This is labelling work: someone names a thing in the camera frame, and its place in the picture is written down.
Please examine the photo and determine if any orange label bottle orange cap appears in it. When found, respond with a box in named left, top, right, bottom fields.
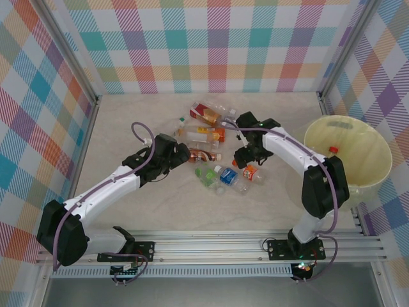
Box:
left=231, top=159, right=266, bottom=186

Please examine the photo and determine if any clear unlabelled plastic bottle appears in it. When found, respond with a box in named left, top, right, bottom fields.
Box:
left=183, top=138, right=221, bottom=151

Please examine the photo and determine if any blue label bottle white cap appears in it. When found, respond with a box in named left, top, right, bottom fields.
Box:
left=213, top=164, right=252, bottom=196

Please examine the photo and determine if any copper label bottle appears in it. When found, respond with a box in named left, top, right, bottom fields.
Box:
left=188, top=148, right=223, bottom=163

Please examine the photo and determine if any clear bottle white cap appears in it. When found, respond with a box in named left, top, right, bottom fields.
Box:
left=207, top=100, right=239, bottom=118

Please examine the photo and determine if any small clear bottle green cap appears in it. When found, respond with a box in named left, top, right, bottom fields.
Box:
left=171, top=116, right=187, bottom=138

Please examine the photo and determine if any orange yellow label bottle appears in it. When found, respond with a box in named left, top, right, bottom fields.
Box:
left=178, top=126, right=228, bottom=143

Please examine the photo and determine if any green label bottle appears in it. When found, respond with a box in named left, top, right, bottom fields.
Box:
left=194, top=167, right=228, bottom=196

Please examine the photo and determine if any red label plastic bottle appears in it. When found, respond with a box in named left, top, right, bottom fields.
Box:
left=189, top=101, right=224, bottom=127

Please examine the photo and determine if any pale yellow plastic bin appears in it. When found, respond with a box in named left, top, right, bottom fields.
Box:
left=284, top=114, right=394, bottom=210

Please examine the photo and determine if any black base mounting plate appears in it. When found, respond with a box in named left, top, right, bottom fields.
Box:
left=266, top=239, right=327, bottom=262
left=96, top=241, right=157, bottom=264

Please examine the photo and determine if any small circuit board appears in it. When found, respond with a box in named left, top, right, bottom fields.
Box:
left=110, top=262, right=143, bottom=278
left=292, top=261, right=316, bottom=279

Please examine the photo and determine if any grey metal lower panel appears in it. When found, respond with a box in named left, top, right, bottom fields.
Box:
left=41, top=277, right=384, bottom=307

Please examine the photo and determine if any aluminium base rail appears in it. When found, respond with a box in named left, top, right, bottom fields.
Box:
left=35, top=230, right=388, bottom=265

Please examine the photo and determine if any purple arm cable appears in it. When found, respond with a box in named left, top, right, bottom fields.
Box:
left=222, top=120, right=341, bottom=285
left=52, top=121, right=157, bottom=287

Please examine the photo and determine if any white slotted cable duct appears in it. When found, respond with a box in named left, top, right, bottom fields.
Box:
left=50, top=267, right=294, bottom=279

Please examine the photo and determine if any aluminium corner post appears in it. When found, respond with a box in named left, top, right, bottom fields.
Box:
left=319, top=0, right=376, bottom=100
left=36, top=0, right=102, bottom=105

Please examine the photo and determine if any aluminium frame leg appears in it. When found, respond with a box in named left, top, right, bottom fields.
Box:
left=370, top=262, right=396, bottom=307
left=27, top=264, right=54, bottom=307

